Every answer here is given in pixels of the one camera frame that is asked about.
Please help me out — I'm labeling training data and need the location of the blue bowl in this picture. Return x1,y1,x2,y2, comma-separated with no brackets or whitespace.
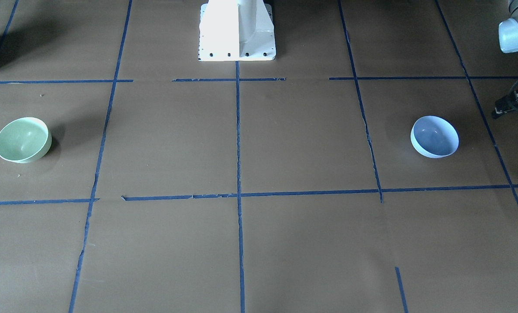
410,116,460,158

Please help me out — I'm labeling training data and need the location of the green bowl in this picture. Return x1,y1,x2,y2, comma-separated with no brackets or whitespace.
0,117,52,163

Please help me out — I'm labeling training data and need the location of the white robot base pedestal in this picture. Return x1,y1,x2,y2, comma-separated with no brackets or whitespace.
198,0,277,62

